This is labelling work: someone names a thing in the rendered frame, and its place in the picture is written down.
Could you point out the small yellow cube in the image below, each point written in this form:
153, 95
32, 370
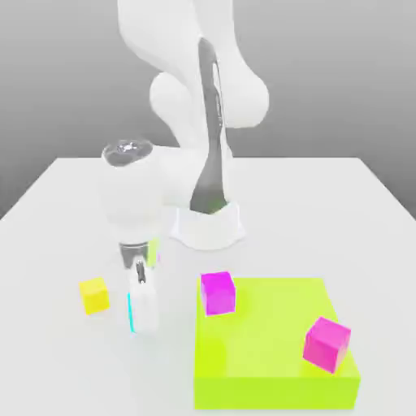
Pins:
95, 295

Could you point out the small pink cube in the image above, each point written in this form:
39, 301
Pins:
326, 344

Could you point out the small magenta cube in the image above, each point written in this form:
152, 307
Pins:
217, 294

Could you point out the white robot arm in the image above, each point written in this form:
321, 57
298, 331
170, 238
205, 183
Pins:
182, 97

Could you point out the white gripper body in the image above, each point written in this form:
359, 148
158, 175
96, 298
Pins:
146, 308

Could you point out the large lime green box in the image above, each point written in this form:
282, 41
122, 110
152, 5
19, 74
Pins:
276, 364

